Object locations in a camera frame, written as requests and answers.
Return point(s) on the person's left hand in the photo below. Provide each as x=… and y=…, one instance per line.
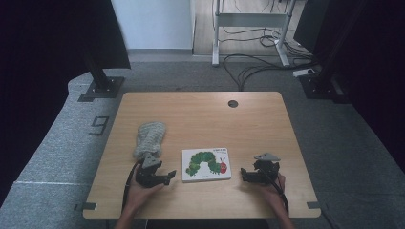
x=138, y=195

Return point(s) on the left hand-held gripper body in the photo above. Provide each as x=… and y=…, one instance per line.
x=149, y=173

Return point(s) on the black stand with base plate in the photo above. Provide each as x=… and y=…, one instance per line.
x=102, y=87
x=318, y=87

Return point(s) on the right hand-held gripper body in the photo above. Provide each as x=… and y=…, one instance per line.
x=266, y=171

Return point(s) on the white metal desk frame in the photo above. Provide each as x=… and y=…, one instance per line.
x=248, y=19

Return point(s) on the person's right hand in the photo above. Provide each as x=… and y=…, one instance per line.
x=275, y=194

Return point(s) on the dark round table grommet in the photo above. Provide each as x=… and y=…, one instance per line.
x=233, y=103

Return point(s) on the black panel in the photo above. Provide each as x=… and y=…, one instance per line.
x=313, y=25

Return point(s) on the white caterpillar picture book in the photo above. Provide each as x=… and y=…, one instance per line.
x=205, y=165

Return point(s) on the black curtain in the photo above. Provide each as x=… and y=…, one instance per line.
x=382, y=63
x=31, y=63

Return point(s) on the white power strip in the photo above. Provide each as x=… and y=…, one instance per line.
x=304, y=72

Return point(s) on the grey knitted cloth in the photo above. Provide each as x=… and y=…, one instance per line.
x=149, y=140

